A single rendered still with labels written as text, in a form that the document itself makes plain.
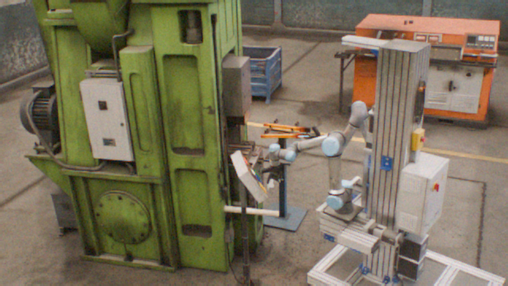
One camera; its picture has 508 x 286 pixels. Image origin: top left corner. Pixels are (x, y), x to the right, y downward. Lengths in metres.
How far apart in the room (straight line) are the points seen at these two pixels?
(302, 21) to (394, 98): 8.58
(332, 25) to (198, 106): 8.10
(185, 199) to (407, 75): 2.06
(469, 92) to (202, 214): 4.31
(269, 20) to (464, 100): 6.06
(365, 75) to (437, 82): 0.98
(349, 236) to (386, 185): 0.44
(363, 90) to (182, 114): 4.08
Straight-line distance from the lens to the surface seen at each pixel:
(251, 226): 4.55
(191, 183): 4.19
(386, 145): 3.60
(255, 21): 12.34
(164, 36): 3.73
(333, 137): 3.43
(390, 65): 3.40
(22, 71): 10.27
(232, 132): 4.56
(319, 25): 11.80
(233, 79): 3.92
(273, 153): 3.69
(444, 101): 7.41
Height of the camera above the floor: 2.92
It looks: 26 degrees down
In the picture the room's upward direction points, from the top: 3 degrees counter-clockwise
